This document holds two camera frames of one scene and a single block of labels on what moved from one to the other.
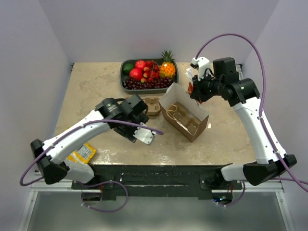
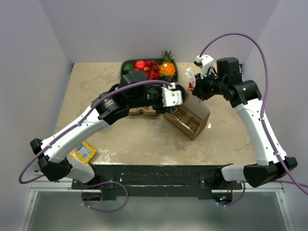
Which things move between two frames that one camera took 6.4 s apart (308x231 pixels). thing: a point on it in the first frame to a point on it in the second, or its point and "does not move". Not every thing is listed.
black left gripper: (128, 134) to (159, 108)
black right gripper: (198, 93) does not move
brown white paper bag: (182, 113) does not move
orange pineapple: (168, 67) does not move
